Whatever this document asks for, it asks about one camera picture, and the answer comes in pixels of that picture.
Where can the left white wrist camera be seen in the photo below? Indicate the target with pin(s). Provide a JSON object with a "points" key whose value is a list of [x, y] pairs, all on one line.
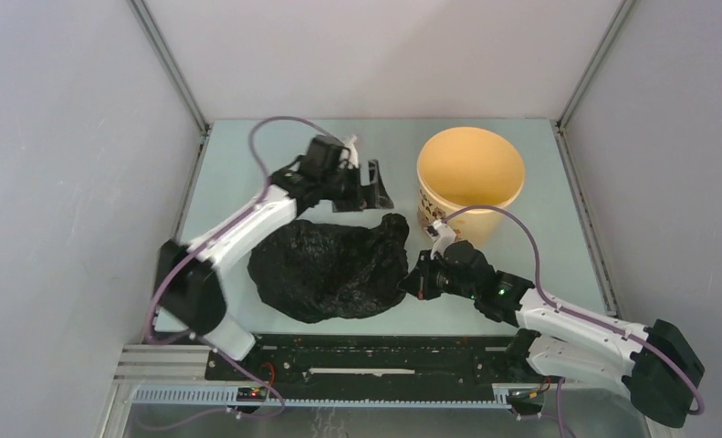
{"points": [[349, 158]]}

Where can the white slotted cable duct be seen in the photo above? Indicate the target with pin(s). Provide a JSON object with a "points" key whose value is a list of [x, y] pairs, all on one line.
{"points": [[229, 396]]}

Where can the left aluminium corner post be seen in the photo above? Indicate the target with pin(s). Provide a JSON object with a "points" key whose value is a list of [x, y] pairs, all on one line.
{"points": [[156, 38]]}

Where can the right small circuit board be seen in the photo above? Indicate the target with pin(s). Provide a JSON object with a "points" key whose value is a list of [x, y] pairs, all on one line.
{"points": [[525, 395]]}

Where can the right aluminium corner post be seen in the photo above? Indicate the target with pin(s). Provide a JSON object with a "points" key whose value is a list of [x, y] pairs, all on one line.
{"points": [[618, 22]]}

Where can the black plastic trash bag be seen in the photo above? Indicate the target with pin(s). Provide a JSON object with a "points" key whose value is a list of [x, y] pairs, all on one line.
{"points": [[314, 272]]}

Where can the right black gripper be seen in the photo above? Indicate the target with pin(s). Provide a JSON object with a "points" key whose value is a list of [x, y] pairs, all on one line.
{"points": [[414, 283]]}

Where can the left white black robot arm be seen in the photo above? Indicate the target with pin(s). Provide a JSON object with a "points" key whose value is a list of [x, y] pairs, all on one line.
{"points": [[189, 284]]}

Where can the yellow capybara trash bin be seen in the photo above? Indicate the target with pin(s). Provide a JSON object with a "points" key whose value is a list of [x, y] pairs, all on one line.
{"points": [[466, 166]]}

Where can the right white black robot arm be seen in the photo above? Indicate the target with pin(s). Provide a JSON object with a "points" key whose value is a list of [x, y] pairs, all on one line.
{"points": [[654, 367]]}

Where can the aluminium corner post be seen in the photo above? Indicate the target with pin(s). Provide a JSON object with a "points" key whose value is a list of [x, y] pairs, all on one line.
{"points": [[618, 22], [156, 38]]}

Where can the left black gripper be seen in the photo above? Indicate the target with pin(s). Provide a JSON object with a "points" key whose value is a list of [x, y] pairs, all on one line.
{"points": [[360, 196]]}

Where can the left small circuit board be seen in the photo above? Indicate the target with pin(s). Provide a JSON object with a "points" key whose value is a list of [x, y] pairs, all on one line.
{"points": [[251, 394]]}

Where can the small circuit board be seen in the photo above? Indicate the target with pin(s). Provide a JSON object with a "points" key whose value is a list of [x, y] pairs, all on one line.
{"points": [[525, 395], [251, 394]]}

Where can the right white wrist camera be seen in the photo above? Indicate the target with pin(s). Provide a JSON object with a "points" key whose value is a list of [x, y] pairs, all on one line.
{"points": [[442, 236]]}

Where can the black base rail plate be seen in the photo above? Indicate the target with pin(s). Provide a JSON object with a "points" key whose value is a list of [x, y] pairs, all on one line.
{"points": [[408, 368]]}

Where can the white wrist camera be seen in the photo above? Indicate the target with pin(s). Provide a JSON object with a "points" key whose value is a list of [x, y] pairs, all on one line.
{"points": [[349, 158], [442, 236]]}

